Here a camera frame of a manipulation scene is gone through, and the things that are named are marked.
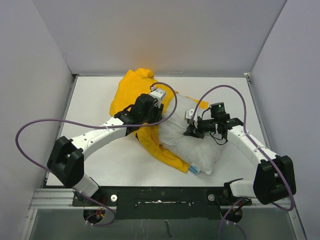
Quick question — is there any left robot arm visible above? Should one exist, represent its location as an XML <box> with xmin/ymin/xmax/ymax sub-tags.
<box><xmin>47</xmin><ymin>89</ymin><xmax>166</xmax><ymax>206</ymax></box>

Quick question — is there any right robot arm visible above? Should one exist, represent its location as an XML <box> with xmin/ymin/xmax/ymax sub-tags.
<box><xmin>184</xmin><ymin>102</ymin><xmax>297</xmax><ymax>205</ymax></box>

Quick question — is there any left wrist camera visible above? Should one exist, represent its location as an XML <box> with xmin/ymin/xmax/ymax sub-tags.
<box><xmin>149</xmin><ymin>88</ymin><xmax>167</xmax><ymax>102</ymax></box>

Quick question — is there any white pillow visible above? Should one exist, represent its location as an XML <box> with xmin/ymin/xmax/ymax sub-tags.
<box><xmin>158</xmin><ymin>94</ymin><xmax>224</xmax><ymax>175</ymax></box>

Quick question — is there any purple cable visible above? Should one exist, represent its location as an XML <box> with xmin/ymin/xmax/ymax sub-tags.
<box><xmin>189</xmin><ymin>84</ymin><xmax>296</xmax><ymax>240</ymax></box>
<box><xmin>15</xmin><ymin>81</ymin><xmax>179</xmax><ymax>228</ymax></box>

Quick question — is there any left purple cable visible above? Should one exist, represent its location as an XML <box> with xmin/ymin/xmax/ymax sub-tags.
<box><xmin>15</xmin><ymin>81</ymin><xmax>179</xmax><ymax>228</ymax></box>

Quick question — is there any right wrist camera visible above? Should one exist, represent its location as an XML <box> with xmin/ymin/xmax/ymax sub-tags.
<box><xmin>184</xmin><ymin>109</ymin><xmax>198</xmax><ymax>125</ymax></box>

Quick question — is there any yellow printed pillowcase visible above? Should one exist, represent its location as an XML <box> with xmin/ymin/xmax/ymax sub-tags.
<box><xmin>109</xmin><ymin>67</ymin><xmax>210</xmax><ymax>175</ymax></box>

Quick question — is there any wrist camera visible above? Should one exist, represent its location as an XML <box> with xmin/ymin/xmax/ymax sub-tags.
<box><xmin>149</xmin><ymin>88</ymin><xmax>167</xmax><ymax>102</ymax></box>
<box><xmin>184</xmin><ymin>109</ymin><xmax>198</xmax><ymax>125</ymax></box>

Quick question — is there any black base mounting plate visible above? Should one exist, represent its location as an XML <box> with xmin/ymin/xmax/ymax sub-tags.
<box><xmin>71</xmin><ymin>186</ymin><xmax>253</xmax><ymax>221</ymax></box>

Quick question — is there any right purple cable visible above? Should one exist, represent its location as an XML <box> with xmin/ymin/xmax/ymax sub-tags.
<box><xmin>189</xmin><ymin>84</ymin><xmax>296</xmax><ymax>240</ymax></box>

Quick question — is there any aluminium frame rail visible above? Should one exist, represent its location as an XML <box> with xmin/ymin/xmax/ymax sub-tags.
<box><xmin>22</xmin><ymin>75</ymin><xmax>306</xmax><ymax>240</ymax></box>

